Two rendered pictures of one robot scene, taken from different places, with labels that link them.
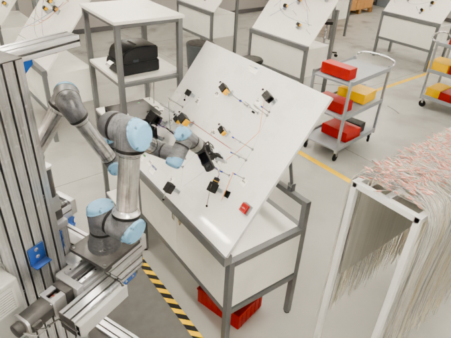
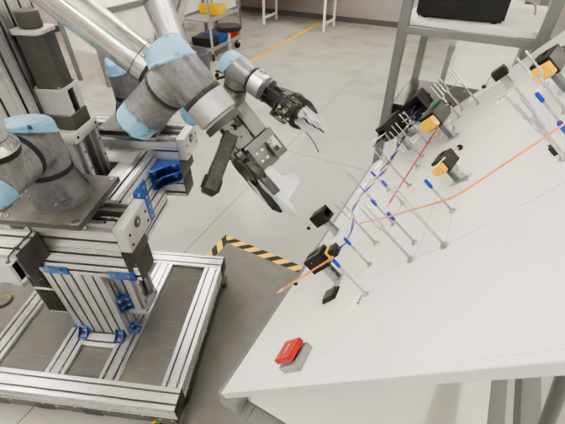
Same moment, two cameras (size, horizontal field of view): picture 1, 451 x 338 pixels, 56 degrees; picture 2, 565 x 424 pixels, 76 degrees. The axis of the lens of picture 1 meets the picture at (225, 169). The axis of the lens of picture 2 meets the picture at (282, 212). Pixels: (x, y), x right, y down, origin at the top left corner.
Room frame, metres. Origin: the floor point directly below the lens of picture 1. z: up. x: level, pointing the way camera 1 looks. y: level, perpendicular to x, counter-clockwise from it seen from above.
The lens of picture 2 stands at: (1.67, -0.44, 1.76)
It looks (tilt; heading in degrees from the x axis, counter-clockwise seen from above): 40 degrees down; 66
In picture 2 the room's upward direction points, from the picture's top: straight up
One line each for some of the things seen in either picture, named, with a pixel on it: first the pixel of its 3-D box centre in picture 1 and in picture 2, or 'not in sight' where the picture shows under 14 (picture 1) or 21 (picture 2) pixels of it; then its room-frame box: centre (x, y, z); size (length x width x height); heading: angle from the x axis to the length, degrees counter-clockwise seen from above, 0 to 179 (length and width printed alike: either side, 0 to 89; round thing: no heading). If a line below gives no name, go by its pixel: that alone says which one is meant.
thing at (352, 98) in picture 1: (348, 102); not in sight; (4.74, -1.43, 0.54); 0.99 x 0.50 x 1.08; 135
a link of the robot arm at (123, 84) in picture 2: not in sight; (127, 72); (1.69, 0.96, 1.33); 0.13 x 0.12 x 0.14; 24
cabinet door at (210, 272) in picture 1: (199, 257); not in sight; (1.96, 0.13, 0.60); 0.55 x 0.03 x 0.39; 37
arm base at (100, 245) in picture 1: (103, 235); (55, 181); (1.43, 0.53, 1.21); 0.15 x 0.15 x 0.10
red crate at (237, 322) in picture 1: (229, 296); not in sight; (2.11, -0.08, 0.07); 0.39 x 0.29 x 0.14; 52
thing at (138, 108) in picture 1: (133, 114); (435, 103); (2.95, 0.72, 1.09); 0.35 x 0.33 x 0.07; 37
